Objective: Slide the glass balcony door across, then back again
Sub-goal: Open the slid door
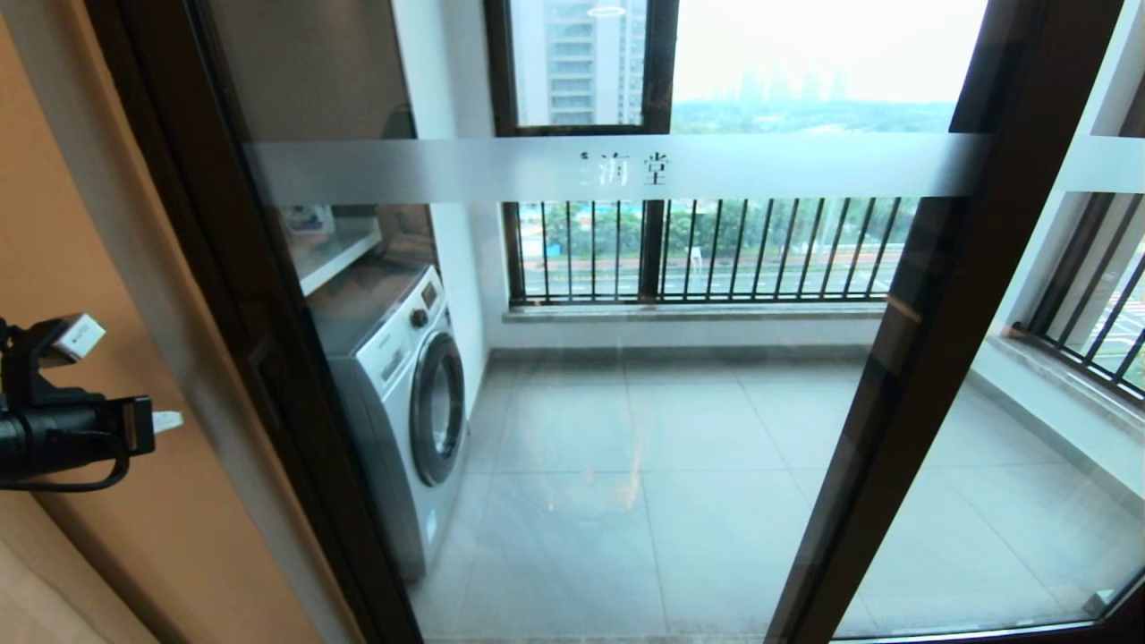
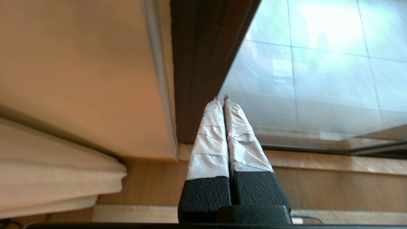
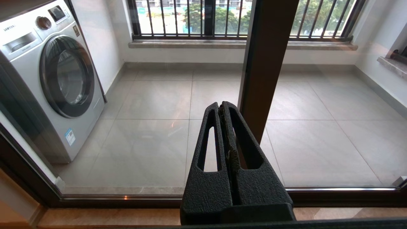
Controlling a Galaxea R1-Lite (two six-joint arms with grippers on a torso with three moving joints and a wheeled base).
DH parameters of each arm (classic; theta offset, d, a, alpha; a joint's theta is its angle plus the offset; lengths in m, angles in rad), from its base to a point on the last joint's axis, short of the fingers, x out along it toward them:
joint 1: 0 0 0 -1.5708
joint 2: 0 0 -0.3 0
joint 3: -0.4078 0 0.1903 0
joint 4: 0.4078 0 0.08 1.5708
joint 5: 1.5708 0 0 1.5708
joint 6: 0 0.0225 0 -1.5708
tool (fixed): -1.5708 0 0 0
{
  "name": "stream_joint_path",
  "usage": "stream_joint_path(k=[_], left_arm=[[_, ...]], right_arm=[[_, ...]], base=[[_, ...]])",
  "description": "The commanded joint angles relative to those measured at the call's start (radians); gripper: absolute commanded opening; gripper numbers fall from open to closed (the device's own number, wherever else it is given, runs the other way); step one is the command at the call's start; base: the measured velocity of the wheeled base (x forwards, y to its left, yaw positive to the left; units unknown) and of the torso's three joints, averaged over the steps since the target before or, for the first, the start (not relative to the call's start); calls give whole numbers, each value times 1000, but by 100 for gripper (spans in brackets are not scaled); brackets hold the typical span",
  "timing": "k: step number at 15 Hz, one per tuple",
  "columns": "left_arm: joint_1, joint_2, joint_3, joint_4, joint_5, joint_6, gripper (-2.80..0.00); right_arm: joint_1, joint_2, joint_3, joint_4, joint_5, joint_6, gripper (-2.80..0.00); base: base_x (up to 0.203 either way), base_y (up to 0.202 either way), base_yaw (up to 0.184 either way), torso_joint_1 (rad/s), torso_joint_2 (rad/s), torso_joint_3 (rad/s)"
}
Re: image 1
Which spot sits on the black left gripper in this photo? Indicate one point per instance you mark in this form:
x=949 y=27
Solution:
x=63 y=434

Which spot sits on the white wall shelf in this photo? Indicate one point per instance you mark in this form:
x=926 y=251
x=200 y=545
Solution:
x=335 y=255

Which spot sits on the grey stone window sill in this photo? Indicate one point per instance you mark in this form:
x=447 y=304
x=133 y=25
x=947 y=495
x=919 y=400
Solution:
x=671 y=312

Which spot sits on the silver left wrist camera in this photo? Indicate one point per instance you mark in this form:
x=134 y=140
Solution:
x=79 y=337

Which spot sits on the brown-framed fixed glass door panel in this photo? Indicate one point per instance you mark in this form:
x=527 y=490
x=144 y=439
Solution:
x=1100 y=165

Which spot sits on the white laundry detergent bottle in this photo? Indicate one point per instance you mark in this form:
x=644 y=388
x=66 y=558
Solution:
x=309 y=219

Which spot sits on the brown-framed sliding glass door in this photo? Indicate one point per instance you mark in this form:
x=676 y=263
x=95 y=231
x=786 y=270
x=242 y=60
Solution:
x=224 y=224

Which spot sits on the dark window frame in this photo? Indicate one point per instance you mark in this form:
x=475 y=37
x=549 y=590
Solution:
x=656 y=241

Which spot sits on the white front-load washing machine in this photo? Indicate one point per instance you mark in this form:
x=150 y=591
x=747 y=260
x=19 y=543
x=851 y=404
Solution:
x=385 y=376

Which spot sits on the black balcony railing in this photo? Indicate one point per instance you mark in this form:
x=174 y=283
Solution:
x=805 y=297

